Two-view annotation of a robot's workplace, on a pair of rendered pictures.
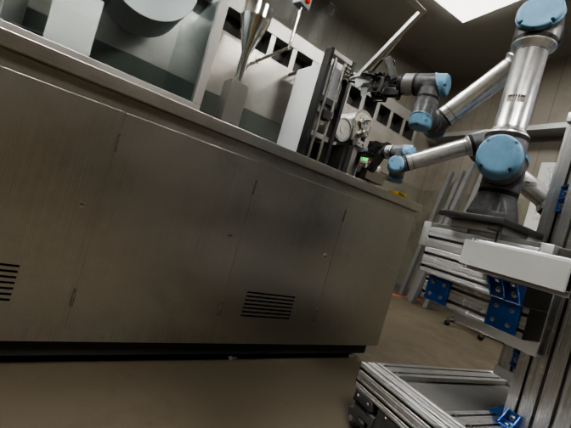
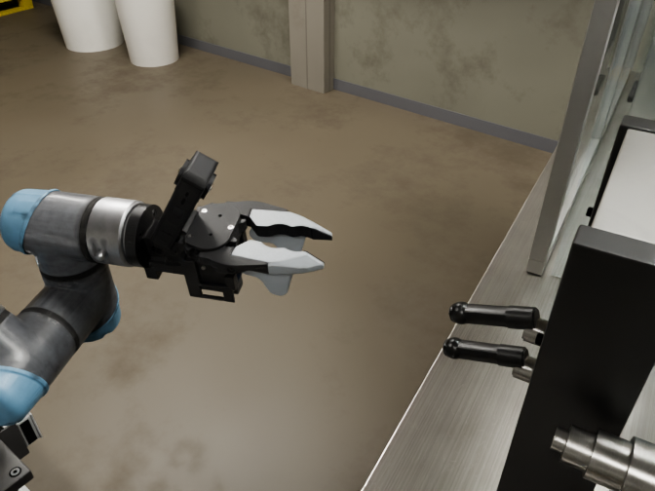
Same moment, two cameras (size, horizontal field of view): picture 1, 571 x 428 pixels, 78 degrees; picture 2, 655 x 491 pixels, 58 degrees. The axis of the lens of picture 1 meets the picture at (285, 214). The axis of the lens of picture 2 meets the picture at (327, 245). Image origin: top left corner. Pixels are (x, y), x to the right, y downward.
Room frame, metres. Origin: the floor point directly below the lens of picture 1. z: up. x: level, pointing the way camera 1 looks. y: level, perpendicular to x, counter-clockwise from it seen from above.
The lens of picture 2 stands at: (1.83, -0.31, 1.60)
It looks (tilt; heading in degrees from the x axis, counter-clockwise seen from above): 36 degrees down; 155
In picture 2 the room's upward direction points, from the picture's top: straight up
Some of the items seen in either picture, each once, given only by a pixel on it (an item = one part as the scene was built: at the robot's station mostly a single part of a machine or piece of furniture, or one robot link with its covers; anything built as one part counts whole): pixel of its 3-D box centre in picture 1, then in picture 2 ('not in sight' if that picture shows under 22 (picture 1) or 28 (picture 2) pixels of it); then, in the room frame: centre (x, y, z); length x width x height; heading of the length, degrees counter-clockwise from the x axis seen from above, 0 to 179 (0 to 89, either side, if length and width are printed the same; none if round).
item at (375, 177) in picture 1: (351, 174); not in sight; (2.19, -0.32, 1.00); 0.40 x 0.16 x 0.06; 35
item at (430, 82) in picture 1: (431, 86); (60, 226); (1.20, -0.36, 1.21); 0.11 x 0.08 x 0.09; 53
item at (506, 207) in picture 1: (494, 206); not in sight; (1.15, -0.65, 0.87); 0.15 x 0.15 x 0.10
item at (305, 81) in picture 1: (295, 116); not in sight; (1.88, 0.09, 1.17); 0.34 x 0.05 x 0.54; 35
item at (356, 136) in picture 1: (353, 156); not in sight; (1.90, -0.26, 1.05); 0.06 x 0.05 x 0.31; 35
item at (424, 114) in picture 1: (424, 115); (75, 301); (1.22, -0.37, 1.11); 0.11 x 0.08 x 0.11; 143
